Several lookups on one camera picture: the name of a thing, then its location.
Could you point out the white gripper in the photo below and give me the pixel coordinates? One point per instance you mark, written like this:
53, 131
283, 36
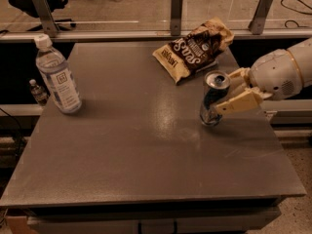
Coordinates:
275, 73

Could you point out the redbull can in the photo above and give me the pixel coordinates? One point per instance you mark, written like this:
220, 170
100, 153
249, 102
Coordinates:
216, 86

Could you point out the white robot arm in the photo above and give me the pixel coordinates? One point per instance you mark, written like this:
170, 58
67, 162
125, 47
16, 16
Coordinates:
302, 49

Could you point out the clear plastic water bottle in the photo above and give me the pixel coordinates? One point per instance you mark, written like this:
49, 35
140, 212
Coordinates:
55, 71

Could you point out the small water bottle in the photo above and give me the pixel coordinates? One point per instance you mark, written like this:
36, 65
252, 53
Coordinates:
38, 92

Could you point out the brown chip bag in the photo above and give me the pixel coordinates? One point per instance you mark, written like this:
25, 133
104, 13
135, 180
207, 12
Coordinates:
197, 50

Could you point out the glass barrier panel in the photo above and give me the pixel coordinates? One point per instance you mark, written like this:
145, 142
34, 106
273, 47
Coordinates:
137, 15

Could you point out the black office chair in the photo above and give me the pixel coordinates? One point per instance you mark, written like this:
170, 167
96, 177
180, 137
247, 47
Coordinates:
27, 7

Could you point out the cardboard box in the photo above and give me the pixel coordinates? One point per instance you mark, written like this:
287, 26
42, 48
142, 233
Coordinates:
17, 222

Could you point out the right metal bracket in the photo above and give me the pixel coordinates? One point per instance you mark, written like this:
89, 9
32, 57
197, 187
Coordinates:
257, 24

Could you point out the metal bracket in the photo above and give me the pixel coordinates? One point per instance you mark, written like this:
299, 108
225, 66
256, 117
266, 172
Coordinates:
257, 24
176, 13
45, 16

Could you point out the middle metal bracket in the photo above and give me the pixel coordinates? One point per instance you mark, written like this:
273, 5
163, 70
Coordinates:
176, 13

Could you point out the left metal bracket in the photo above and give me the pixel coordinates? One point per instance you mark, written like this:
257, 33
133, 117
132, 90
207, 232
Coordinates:
45, 16

